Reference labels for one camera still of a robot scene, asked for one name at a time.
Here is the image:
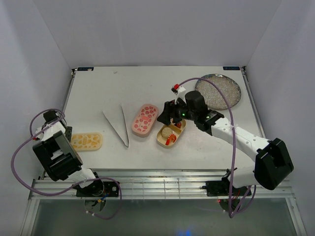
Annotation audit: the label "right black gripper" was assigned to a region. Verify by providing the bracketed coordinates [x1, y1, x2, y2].
[157, 97, 197, 126]

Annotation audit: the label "rice ball toy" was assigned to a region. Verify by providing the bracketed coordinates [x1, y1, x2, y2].
[161, 127, 173, 139]

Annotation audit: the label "yellow lunch box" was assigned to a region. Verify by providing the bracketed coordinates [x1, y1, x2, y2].
[156, 120, 187, 148]

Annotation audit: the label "pink perforated lid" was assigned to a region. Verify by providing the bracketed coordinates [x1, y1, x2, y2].
[132, 104, 159, 125]

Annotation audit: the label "shrimp toy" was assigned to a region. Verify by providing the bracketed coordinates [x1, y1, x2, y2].
[165, 134, 177, 146]

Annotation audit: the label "yellow perforated lid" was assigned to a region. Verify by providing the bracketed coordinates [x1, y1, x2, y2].
[70, 133, 103, 151]

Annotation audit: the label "metal tongs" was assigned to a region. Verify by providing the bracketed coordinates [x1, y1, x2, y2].
[102, 103, 129, 148]

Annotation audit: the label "pink lunch box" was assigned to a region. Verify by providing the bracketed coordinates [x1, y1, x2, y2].
[131, 123, 155, 138]

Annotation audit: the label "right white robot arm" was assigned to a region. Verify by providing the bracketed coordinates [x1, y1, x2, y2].
[157, 87, 294, 195]

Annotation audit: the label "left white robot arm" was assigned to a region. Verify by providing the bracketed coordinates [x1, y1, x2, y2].
[31, 109, 104, 197]

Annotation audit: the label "grey speckled plate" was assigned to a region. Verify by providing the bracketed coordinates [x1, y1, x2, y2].
[195, 74, 242, 111]

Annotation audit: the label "left blue table label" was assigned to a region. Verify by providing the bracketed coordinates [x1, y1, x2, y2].
[77, 67, 94, 71]

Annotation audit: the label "blue table label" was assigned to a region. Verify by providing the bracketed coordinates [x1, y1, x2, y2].
[223, 66, 241, 71]
[77, 67, 94, 71]

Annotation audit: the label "right blue table label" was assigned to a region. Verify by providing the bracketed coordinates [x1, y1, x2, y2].
[223, 66, 241, 71]

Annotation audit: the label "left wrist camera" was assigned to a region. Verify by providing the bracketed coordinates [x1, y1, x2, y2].
[34, 127, 46, 141]

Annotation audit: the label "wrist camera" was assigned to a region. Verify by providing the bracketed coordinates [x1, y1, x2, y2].
[171, 84, 186, 104]
[34, 127, 46, 141]

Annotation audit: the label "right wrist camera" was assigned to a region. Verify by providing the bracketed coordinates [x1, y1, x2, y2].
[171, 84, 186, 104]

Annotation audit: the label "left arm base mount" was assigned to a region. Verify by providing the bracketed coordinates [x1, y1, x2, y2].
[74, 180, 119, 198]

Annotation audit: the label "aluminium frame rail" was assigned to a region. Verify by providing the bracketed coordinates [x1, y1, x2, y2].
[29, 170, 295, 200]

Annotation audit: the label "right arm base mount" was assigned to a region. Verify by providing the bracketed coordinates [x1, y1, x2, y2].
[201, 180, 247, 198]

